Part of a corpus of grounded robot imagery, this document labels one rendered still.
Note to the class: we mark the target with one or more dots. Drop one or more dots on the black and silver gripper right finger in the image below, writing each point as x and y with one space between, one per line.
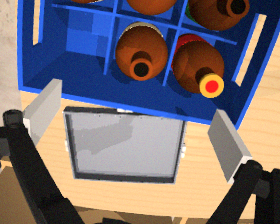
237 166

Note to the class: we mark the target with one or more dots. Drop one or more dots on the grey square tray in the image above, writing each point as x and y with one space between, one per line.
123 150

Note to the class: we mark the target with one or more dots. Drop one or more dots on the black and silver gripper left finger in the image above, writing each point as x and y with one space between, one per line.
20 132

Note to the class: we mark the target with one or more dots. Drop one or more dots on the blue bottle crate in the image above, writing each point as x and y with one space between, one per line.
72 46

